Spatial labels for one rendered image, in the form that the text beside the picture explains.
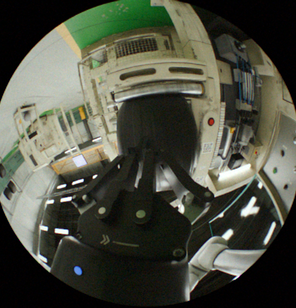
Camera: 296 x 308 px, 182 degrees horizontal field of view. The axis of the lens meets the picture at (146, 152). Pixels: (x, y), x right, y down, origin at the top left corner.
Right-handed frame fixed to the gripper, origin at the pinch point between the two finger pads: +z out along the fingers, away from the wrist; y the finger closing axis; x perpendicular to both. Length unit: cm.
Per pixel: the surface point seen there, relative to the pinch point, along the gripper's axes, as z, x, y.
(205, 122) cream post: 27.4, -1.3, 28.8
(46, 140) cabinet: 177, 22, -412
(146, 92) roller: 17.5, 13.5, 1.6
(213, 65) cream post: 23, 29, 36
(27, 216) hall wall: -177, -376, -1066
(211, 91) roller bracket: 13.9, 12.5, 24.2
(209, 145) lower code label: 29.2, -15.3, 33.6
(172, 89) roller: 17.5, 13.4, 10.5
